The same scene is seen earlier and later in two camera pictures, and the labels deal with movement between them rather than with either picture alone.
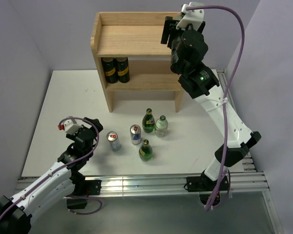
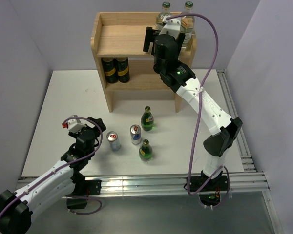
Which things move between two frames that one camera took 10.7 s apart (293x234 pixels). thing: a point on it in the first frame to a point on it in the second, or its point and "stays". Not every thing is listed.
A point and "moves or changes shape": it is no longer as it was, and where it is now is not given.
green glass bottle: [146, 152] stays
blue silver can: [113, 137] stays
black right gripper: [166, 29] to [150, 37]
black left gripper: [95, 122] stays
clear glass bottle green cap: [161, 126] to [165, 11]
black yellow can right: [122, 66] stays
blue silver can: [135, 131] stays
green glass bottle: [148, 121] moves or changes shape
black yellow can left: [110, 69] stays
